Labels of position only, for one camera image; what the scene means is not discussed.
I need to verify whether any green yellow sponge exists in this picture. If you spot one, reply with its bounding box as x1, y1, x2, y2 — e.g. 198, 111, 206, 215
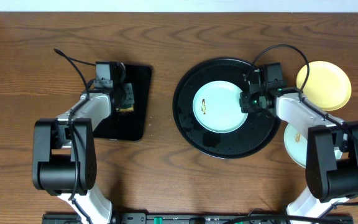
118, 105, 134, 113

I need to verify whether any black rectangular tray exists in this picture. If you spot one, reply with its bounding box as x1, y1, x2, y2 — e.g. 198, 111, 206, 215
93, 62, 152, 141

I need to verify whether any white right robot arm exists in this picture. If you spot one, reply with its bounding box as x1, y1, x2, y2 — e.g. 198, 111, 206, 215
240, 64, 358, 223

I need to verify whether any round black tray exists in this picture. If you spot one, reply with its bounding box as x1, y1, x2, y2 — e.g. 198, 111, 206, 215
172, 58, 281, 159

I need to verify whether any light green plate with stain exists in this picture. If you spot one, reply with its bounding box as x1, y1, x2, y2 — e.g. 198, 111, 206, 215
193, 80, 248, 134

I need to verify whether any yellow plate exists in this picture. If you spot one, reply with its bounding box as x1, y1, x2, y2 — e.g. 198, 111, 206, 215
303, 61, 352, 111

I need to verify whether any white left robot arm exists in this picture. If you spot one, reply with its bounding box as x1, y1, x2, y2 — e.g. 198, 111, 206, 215
32, 75, 132, 224

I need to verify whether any black cable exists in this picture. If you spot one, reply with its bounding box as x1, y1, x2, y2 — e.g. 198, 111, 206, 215
53, 47, 98, 103
246, 44, 358, 208

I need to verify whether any left black cable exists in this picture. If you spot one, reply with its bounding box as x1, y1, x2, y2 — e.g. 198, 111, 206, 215
53, 47, 98, 103

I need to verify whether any right black cable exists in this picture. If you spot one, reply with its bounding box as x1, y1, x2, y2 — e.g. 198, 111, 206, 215
246, 44, 358, 208

